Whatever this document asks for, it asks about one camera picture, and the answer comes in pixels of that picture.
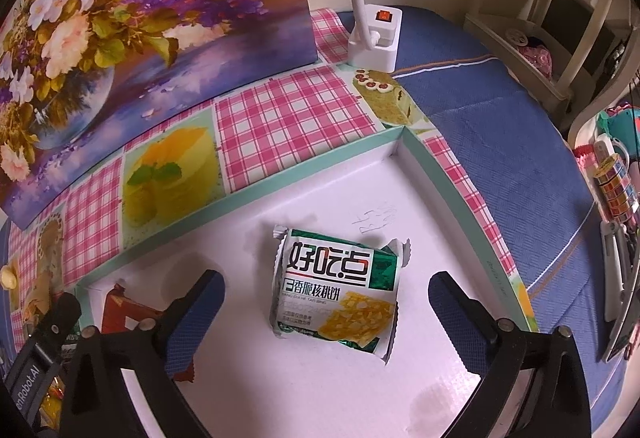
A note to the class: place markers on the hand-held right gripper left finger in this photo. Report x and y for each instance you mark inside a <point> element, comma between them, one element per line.
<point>192,318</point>

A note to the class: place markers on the flower painting canvas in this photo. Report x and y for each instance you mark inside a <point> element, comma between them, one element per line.
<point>150,17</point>

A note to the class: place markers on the white wooden shelf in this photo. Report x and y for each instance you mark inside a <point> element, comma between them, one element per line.
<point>500,32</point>

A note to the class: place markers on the green biscuit snack packet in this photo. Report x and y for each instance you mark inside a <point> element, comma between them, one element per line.
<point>325,288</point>

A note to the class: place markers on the yellow clear snack packet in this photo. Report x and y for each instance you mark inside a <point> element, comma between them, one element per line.
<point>51,400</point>

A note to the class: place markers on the small cream round object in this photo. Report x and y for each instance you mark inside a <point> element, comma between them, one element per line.
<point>8,279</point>

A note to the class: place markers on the dark red snack packet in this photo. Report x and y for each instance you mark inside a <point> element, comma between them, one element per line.
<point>125,313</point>

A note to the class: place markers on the colourful puzzle cube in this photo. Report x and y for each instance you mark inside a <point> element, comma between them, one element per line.
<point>617,190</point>

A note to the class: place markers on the pink object on shelf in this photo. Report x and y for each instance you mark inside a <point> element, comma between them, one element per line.
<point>536,60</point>

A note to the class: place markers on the white phone stand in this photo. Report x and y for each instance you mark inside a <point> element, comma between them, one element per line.
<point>612,268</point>

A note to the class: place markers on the teal toy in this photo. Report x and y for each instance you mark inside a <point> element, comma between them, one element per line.
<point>622,125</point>

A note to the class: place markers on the pink block toy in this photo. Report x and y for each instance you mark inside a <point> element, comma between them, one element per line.
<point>585,160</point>

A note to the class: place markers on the blue bedsheet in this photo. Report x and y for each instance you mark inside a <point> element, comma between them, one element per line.
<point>500,117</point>

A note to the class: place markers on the white box with teal rim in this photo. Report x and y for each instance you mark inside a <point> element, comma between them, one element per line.
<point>325,198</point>

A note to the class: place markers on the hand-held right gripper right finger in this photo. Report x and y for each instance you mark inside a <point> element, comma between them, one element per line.
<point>450,313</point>

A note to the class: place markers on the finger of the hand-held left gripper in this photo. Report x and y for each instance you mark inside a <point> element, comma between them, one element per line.
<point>62,318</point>

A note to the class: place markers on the smartphone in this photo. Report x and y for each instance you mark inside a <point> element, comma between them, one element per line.
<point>622,328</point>

